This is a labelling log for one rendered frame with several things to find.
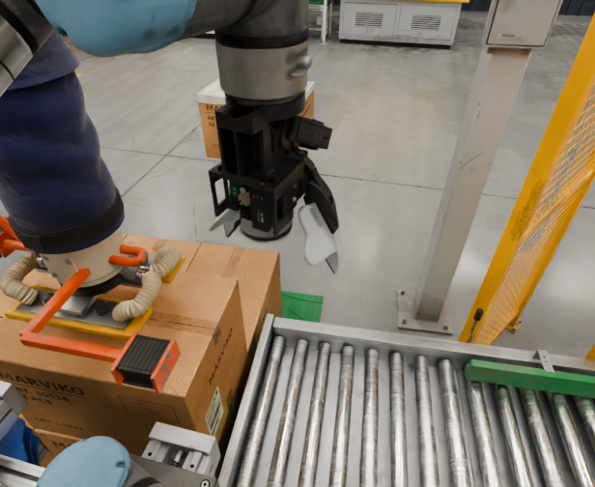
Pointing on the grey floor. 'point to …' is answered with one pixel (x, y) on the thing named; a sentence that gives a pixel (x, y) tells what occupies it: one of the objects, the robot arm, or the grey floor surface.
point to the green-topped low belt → (322, 14)
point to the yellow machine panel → (400, 22)
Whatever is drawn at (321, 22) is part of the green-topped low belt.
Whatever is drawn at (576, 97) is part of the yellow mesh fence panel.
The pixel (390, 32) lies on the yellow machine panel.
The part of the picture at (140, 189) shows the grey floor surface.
